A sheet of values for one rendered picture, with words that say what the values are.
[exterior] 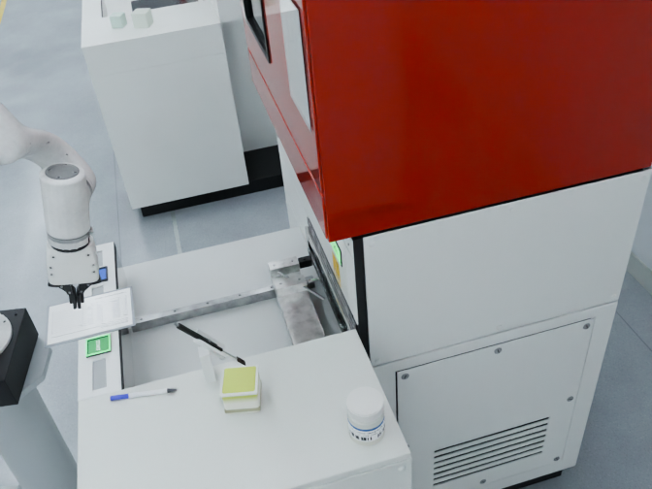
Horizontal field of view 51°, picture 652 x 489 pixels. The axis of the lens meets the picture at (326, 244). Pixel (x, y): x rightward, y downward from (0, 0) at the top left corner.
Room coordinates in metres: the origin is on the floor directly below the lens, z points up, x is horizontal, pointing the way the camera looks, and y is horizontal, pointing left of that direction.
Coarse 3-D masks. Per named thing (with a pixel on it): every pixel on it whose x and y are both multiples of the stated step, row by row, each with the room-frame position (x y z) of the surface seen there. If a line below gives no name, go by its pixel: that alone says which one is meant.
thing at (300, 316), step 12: (288, 276) 1.39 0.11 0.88; (288, 300) 1.30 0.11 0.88; (300, 300) 1.29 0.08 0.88; (288, 312) 1.25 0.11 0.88; (300, 312) 1.25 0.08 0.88; (312, 312) 1.24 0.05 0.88; (288, 324) 1.21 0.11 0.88; (300, 324) 1.20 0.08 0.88; (312, 324) 1.20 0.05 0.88; (300, 336) 1.16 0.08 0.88; (312, 336) 1.16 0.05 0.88; (324, 336) 1.16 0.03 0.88
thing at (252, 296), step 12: (264, 288) 1.38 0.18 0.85; (216, 300) 1.36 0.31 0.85; (228, 300) 1.35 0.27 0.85; (240, 300) 1.36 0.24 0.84; (252, 300) 1.36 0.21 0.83; (168, 312) 1.33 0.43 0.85; (180, 312) 1.32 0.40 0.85; (192, 312) 1.33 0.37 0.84; (204, 312) 1.34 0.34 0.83; (144, 324) 1.30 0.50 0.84; (156, 324) 1.31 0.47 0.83
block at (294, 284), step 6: (300, 276) 1.35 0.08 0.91; (276, 282) 1.34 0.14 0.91; (282, 282) 1.33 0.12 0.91; (288, 282) 1.33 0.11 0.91; (294, 282) 1.33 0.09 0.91; (300, 282) 1.33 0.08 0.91; (306, 282) 1.33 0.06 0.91; (276, 288) 1.32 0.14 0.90; (282, 288) 1.31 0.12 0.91; (288, 288) 1.32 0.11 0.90; (294, 288) 1.32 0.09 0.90; (300, 288) 1.32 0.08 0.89; (282, 294) 1.31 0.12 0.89; (288, 294) 1.32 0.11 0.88
